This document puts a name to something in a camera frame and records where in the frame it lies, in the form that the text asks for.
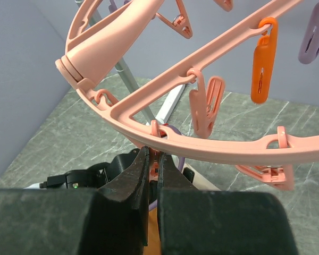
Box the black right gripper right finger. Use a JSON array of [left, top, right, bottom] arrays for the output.
[[158, 153, 298, 254]]

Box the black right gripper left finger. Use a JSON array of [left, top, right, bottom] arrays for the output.
[[0, 147, 150, 254]]

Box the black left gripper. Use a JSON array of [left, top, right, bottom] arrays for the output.
[[39, 149, 139, 189]]

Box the orange underwear with cream waistband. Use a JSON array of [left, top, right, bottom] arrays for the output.
[[144, 167, 219, 254]]

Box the pink round clip hanger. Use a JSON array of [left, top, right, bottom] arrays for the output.
[[54, 0, 319, 191]]

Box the metal clothes rack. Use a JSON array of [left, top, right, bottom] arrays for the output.
[[88, 1, 188, 125]]

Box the orange clothes peg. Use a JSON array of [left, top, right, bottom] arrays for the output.
[[250, 17, 279, 104]]

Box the purple clothes peg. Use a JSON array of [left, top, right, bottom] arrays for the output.
[[298, 2, 319, 64]]

